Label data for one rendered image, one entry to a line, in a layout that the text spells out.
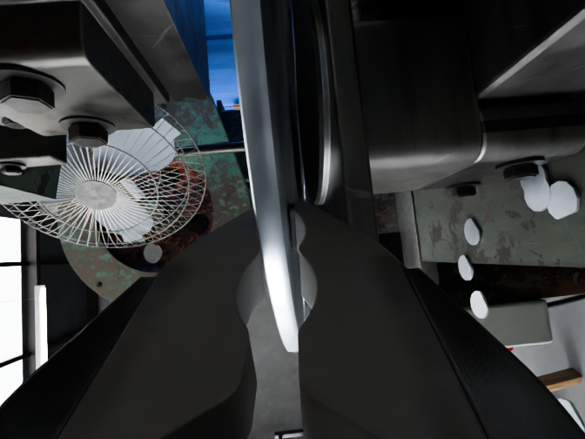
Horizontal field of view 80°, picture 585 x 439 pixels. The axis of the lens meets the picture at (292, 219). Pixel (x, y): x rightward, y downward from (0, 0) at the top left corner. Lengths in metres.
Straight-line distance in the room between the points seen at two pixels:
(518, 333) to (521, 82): 0.36
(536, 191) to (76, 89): 0.28
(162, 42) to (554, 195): 0.26
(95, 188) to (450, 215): 0.91
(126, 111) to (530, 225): 0.27
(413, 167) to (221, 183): 1.41
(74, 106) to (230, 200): 1.32
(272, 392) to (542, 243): 7.07
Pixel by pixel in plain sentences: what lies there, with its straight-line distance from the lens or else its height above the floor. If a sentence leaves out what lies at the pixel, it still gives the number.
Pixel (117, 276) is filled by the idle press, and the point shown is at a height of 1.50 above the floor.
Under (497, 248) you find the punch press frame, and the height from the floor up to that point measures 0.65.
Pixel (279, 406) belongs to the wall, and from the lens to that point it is 7.35.
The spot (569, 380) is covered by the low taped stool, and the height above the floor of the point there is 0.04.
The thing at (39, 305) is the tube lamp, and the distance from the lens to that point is 4.06.
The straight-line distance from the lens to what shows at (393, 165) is 0.18.
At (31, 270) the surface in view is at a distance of 6.02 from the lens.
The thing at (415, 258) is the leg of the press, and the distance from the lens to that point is 0.47.
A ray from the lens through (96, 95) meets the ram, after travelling 0.25.
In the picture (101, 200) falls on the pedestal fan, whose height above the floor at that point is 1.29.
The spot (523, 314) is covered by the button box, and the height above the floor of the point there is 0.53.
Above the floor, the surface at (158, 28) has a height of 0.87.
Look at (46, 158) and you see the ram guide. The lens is 0.36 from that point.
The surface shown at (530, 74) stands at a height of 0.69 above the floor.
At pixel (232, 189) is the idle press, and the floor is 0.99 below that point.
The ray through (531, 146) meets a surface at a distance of 0.22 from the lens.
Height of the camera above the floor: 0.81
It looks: 3 degrees down
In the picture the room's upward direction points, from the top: 95 degrees counter-clockwise
